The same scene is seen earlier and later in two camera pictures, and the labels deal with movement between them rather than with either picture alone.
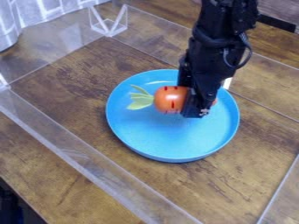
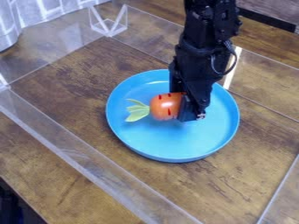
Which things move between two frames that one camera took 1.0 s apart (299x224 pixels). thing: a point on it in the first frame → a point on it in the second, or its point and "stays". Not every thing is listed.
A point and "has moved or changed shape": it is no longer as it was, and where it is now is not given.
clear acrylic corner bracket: x=108 y=26 stays
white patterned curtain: x=23 y=13 stays
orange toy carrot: x=169 y=99 has moved or changed shape
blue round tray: x=164 y=136 stays
